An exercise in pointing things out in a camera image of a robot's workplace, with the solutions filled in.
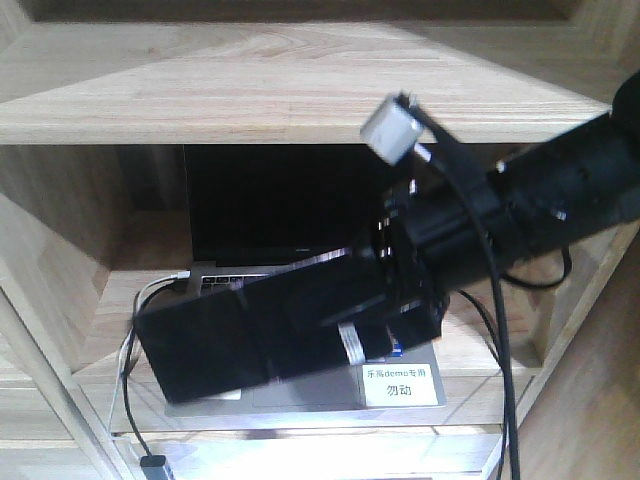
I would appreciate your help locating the silver laptop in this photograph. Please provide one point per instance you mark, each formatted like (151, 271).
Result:
(261, 210)

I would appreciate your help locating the wooden shelving unit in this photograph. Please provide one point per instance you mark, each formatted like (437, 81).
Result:
(93, 94)

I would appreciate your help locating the grey usb hub adapter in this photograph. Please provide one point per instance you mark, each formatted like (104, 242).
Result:
(156, 467)

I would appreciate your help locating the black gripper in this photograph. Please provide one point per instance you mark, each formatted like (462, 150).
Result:
(428, 248)

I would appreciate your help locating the black foldable phone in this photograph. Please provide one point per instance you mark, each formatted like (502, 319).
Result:
(244, 337)

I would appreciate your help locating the white right label sticker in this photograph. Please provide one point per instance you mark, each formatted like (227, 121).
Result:
(399, 385)

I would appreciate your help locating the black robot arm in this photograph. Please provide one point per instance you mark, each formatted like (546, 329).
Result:
(477, 224)

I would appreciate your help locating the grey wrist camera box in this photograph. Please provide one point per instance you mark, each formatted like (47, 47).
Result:
(392, 130)

